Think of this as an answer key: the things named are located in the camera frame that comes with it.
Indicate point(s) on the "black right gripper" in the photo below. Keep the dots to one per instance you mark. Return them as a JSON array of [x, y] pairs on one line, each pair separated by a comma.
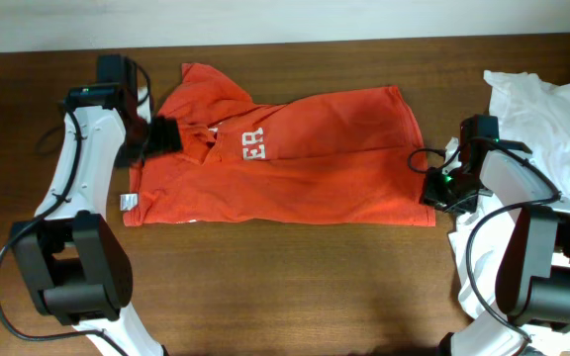
[[431, 195]]

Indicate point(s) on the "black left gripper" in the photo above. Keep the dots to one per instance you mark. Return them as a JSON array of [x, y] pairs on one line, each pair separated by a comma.
[[161, 135]]

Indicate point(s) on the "red orange soccer t-shirt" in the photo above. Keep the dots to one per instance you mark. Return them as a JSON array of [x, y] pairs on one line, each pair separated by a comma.
[[331, 158]]

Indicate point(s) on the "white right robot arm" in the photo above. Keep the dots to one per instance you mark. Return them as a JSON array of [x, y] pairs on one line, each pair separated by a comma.
[[513, 246]]

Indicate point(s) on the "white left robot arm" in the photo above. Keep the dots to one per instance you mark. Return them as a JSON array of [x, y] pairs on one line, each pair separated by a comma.
[[73, 266]]

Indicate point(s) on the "white printed t-shirt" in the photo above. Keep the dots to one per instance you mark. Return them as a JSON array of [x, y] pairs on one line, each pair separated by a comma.
[[536, 113]]

